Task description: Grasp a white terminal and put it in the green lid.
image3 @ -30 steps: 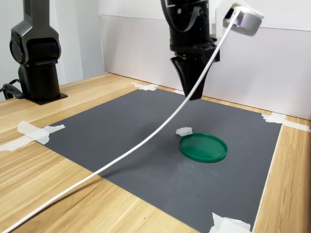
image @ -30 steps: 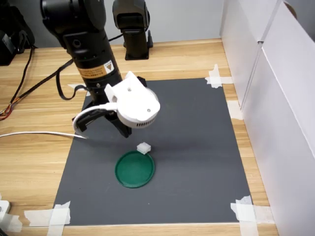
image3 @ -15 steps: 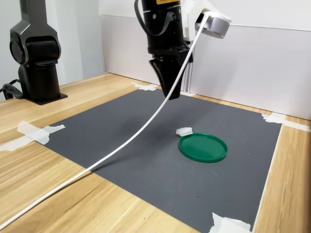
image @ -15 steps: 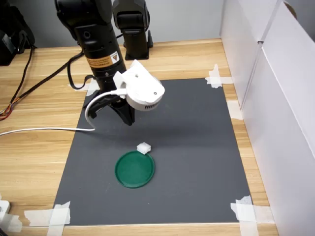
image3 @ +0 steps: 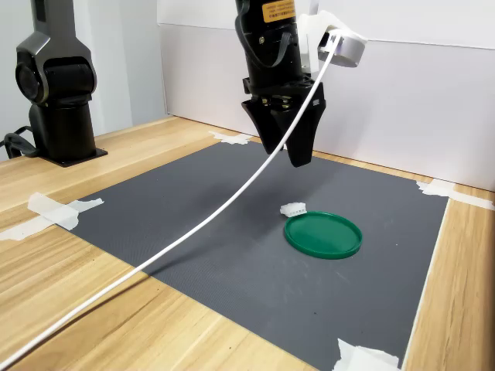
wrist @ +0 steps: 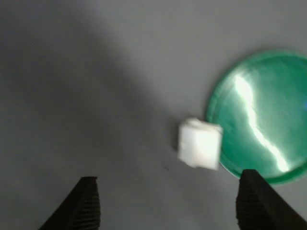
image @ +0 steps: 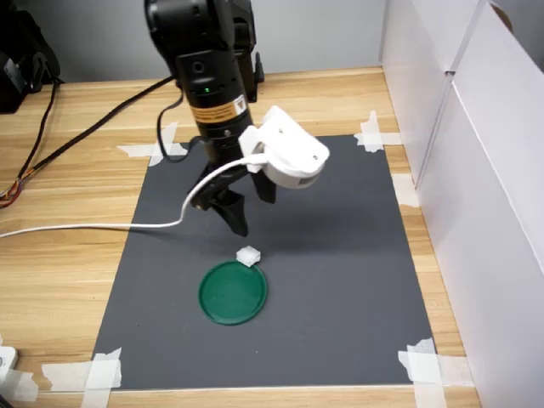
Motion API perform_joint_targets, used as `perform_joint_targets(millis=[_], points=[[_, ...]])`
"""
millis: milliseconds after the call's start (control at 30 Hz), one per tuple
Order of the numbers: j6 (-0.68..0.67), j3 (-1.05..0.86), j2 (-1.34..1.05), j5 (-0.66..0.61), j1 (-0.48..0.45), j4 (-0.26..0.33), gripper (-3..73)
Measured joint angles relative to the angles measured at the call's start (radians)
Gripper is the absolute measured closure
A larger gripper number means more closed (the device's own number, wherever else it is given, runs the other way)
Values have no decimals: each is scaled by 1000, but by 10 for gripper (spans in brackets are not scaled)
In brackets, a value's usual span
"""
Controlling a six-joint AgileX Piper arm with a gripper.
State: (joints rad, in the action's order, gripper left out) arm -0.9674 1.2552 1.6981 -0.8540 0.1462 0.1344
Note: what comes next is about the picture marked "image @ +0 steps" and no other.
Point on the black bag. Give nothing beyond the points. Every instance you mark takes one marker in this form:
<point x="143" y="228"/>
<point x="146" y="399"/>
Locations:
<point x="21" y="55"/>

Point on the white tape patch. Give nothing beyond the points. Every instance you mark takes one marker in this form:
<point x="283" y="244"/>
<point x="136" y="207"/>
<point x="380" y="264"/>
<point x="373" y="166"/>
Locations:
<point x="427" y="367"/>
<point x="100" y="376"/>
<point x="406" y="191"/>
<point x="136" y="149"/>
<point x="21" y="384"/>
<point x="374" y="138"/>

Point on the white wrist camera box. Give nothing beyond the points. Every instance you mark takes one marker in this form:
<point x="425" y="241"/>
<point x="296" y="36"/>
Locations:
<point x="293" y="153"/>

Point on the white partition joint strip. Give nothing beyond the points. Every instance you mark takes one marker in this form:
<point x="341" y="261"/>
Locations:
<point x="438" y="127"/>

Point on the small white plastic terminal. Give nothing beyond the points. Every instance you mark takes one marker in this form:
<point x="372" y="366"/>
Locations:
<point x="248" y="256"/>

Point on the white partition panel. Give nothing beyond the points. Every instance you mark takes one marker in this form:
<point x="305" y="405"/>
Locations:
<point x="416" y="64"/>
<point x="489" y="212"/>

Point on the dark grey mat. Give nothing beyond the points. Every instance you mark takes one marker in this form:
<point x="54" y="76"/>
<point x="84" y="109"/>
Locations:
<point x="319" y="255"/>

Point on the small white bracket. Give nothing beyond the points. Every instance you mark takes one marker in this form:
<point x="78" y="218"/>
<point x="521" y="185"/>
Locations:
<point x="6" y="361"/>

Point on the round green lid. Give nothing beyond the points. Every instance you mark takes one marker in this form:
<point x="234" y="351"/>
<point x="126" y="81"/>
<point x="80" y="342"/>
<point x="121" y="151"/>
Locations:
<point x="231" y="295"/>

